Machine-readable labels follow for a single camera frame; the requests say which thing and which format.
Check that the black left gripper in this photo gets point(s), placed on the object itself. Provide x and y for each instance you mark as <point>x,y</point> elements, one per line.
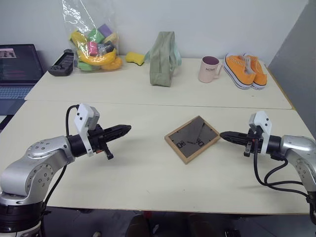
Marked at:
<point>97,140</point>

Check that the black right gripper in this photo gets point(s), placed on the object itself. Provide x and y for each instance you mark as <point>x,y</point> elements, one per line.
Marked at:
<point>252,143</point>

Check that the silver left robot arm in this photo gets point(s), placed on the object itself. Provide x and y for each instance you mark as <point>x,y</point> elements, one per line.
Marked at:
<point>29,170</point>

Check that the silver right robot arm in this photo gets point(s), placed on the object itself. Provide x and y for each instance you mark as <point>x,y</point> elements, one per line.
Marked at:
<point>296,150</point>

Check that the laptop computer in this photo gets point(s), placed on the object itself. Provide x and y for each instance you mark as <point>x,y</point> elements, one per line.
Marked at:
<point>17,66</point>

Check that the square wooden framed clock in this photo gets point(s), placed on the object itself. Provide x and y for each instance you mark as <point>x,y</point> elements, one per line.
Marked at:
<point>192,138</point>

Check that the orange canvas sneaker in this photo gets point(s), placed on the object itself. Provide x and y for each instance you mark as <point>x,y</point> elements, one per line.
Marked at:
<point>260,76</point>
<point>238,71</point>

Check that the orange yellow soft toy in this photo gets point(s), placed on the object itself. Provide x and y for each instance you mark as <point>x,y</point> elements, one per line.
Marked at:
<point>113,64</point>

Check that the pink mug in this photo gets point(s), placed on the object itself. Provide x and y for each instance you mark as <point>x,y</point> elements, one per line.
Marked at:
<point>206,71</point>

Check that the yellow toy banana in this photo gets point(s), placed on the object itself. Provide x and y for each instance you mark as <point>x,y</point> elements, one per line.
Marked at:
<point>96,60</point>

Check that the yellow sponge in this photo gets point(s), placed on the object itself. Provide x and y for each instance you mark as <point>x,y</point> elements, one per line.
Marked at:
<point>134,58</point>

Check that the olive green canvas bag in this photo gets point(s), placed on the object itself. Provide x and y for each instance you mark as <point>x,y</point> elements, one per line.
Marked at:
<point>160,64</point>

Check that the black game controller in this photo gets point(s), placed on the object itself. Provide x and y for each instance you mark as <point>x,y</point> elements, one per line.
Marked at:
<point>61,64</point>

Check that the pink foam block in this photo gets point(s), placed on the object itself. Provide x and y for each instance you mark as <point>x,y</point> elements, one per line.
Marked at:
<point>92,48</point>

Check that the dark rounded shape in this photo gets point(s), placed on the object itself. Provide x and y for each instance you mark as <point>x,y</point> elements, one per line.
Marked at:
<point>138,225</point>

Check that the pale yellow foam block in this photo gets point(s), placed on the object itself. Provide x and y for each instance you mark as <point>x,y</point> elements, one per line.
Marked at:
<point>111,38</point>

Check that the grey partition panel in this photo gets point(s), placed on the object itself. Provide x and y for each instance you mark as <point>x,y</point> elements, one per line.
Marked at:
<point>296,61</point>

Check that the light green foam block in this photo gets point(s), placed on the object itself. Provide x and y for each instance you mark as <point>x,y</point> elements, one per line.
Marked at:
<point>95,35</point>

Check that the purple foam block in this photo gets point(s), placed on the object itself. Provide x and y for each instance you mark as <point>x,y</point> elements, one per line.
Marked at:
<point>106,30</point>

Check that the clear plastic bag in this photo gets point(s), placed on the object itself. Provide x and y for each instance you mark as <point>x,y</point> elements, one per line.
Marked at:
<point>74,19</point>

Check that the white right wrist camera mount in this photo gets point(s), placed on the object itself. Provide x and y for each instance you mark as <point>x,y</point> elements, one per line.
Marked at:
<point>264,123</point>

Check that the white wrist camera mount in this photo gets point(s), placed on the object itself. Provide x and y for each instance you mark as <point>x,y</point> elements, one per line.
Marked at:
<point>82,116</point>
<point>264,123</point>

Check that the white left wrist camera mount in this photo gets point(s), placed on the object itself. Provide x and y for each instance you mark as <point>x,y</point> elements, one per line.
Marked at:
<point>82,116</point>

